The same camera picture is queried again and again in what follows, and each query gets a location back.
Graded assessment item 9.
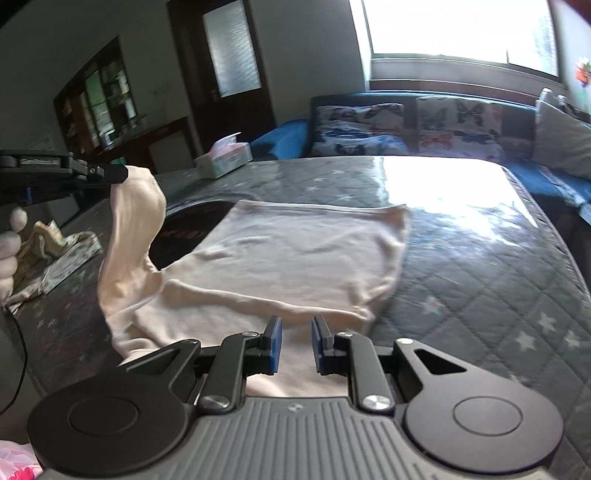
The pale pink garment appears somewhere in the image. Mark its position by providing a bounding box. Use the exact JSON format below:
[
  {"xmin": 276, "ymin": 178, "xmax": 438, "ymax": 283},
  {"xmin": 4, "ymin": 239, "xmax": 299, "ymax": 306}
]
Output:
[{"xmin": 97, "ymin": 165, "xmax": 413, "ymax": 399}]

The colourful wall decoration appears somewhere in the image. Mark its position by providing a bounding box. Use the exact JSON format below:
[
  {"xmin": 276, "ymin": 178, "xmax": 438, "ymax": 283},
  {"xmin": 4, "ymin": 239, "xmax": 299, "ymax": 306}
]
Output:
[{"xmin": 571, "ymin": 56, "xmax": 591, "ymax": 89}]

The grey quilted star table cover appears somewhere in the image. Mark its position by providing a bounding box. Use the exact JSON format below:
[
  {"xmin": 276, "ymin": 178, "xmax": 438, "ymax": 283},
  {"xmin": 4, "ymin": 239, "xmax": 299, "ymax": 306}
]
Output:
[{"xmin": 6, "ymin": 155, "xmax": 591, "ymax": 409}]

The person's left hand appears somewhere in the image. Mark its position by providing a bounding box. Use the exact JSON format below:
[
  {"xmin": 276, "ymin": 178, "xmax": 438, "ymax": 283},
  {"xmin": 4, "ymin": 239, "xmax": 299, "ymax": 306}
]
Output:
[{"xmin": 0, "ymin": 207, "xmax": 29, "ymax": 302}]

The glass display cabinet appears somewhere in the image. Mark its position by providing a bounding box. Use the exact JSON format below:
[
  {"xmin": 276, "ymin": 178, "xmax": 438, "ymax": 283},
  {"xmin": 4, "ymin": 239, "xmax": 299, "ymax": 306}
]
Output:
[{"xmin": 52, "ymin": 36, "xmax": 140, "ymax": 160}]

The window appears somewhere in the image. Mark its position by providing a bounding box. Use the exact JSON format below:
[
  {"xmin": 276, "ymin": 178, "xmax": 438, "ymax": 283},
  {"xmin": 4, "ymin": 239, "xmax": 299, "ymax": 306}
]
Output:
[{"xmin": 349, "ymin": 0, "xmax": 562, "ymax": 78}]

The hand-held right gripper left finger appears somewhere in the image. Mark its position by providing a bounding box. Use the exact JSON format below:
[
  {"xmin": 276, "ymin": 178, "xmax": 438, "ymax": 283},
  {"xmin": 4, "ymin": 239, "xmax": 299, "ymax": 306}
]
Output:
[{"xmin": 124, "ymin": 315, "xmax": 284, "ymax": 414}]

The grey cushion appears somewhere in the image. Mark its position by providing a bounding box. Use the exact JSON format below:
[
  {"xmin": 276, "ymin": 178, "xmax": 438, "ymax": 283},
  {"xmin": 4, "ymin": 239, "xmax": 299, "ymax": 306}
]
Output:
[{"xmin": 530, "ymin": 87, "xmax": 591, "ymax": 180}]

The floral patterned cloth tissue holder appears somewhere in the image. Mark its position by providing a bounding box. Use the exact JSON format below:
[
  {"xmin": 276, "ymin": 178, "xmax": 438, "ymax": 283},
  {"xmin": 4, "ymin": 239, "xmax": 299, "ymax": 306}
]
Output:
[{"xmin": 4, "ymin": 220, "xmax": 103, "ymax": 315}]

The white tissue box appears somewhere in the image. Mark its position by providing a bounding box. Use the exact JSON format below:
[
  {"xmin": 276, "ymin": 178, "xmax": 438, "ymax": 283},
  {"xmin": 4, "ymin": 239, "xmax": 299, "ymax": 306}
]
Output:
[{"xmin": 193, "ymin": 132, "xmax": 254, "ymax": 180}]

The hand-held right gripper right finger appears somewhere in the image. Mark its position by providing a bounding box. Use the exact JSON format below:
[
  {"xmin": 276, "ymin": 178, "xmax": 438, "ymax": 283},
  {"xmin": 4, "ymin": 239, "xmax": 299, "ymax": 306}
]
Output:
[{"xmin": 311, "ymin": 315, "xmax": 467, "ymax": 412}]

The pink floral cloth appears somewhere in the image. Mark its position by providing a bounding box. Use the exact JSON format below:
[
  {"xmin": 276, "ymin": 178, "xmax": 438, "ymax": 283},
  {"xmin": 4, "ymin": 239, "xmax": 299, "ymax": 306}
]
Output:
[{"xmin": 0, "ymin": 438, "xmax": 45, "ymax": 480}]

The black cable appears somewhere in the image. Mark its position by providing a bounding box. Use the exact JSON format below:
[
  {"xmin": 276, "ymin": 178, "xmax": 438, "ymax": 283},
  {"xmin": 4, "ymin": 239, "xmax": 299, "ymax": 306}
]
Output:
[{"xmin": 0, "ymin": 308, "xmax": 27, "ymax": 416}]

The black round cooktop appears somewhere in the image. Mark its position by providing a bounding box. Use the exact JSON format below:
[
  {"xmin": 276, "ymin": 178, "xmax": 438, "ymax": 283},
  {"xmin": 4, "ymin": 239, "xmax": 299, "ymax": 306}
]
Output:
[{"xmin": 148, "ymin": 199, "xmax": 242, "ymax": 274}]

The butterfly print pillow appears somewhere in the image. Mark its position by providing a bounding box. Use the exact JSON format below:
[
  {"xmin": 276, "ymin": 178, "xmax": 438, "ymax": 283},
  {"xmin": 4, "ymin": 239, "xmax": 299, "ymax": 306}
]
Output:
[
  {"xmin": 415, "ymin": 95, "xmax": 509, "ymax": 163},
  {"xmin": 310, "ymin": 103, "xmax": 410, "ymax": 158}
]

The blue sofa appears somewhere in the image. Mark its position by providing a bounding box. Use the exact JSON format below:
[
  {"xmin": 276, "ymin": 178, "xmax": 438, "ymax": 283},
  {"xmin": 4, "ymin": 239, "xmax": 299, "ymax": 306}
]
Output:
[{"xmin": 249, "ymin": 89, "xmax": 591, "ymax": 219}]

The dark wooden door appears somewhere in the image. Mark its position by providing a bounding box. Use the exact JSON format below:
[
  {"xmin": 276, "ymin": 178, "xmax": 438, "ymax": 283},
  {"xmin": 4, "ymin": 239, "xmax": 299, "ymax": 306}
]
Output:
[{"xmin": 167, "ymin": 0, "xmax": 278, "ymax": 154}]

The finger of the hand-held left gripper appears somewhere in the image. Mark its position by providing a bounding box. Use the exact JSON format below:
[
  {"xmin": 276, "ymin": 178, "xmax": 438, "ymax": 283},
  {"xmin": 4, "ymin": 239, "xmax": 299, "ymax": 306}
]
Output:
[{"xmin": 85, "ymin": 164, "xmax": 129, "ymax": 188}]

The dark wooden sideboard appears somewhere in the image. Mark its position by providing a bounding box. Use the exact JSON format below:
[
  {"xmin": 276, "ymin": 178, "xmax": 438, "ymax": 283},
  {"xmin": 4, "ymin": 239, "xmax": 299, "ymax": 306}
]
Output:
[{"xmin": 91, "ymin": 116, "xmax": 193, "ymax": 175}]

